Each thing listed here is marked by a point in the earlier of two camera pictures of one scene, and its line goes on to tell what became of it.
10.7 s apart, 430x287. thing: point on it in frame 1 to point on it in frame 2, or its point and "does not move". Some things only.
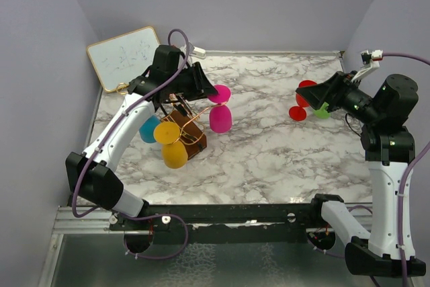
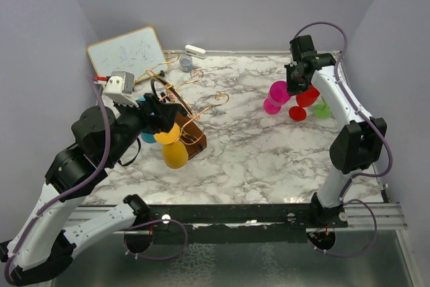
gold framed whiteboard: x=123 y=58 does not move
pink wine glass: x=220 y=115 to x=278 y=95
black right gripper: x=331 y=91 to x=292 y=88
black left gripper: x=201 y=86 to x=165 y=114
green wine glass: x=322 y=113 does not move
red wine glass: x=298 y=113 does not move
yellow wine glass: x=175 y=152 does not move
